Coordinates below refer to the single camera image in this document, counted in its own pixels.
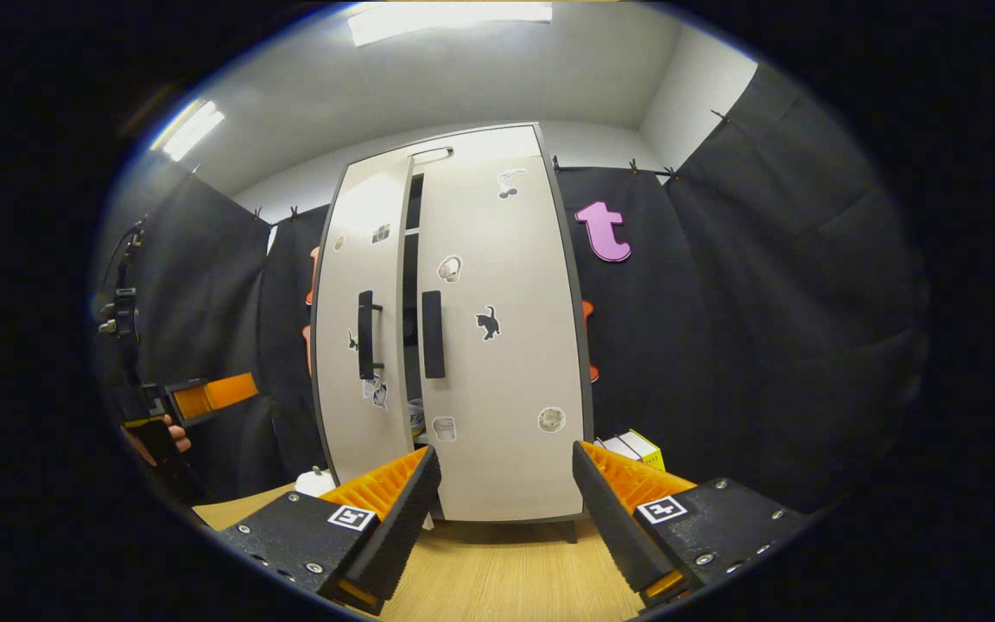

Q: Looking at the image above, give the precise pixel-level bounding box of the grey shoe cabinet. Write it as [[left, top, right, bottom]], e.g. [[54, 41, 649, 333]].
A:
[[309, 124, 595, 544]]

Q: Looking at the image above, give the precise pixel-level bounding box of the yellow book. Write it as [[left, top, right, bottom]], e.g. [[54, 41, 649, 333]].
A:
[[617, 429, 666, 473]]

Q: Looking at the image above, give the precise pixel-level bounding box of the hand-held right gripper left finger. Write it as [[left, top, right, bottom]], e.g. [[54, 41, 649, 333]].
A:
[[217, 445, 445, 615]]

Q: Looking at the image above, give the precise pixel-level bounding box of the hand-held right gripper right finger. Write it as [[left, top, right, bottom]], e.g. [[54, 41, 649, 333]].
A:
[[570, 440, 813, 611]]

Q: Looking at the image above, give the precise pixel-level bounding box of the grey shoe cabinet door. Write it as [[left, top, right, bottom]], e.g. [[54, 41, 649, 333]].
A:
[[312, 155, 419, 487], [415, 154, 593, 524]]

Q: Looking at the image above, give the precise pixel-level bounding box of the red book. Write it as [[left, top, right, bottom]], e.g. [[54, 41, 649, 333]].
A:
[[593, 435, 647, 464]]

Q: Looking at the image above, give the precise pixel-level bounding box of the white cabinet drawer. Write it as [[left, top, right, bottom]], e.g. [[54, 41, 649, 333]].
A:
[[344, 124, 543, 174]]

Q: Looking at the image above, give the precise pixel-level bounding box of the white plush toy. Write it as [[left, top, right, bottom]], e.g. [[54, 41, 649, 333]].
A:
[[295, 466, 339, 500]]

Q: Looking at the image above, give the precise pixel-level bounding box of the large ceiling light panel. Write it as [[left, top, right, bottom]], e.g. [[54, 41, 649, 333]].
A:
[[346, 0, 555, 47]]

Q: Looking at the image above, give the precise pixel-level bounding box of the small ceiling light panel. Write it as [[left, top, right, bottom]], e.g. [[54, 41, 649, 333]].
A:
[[150, 98, 227, 163]]

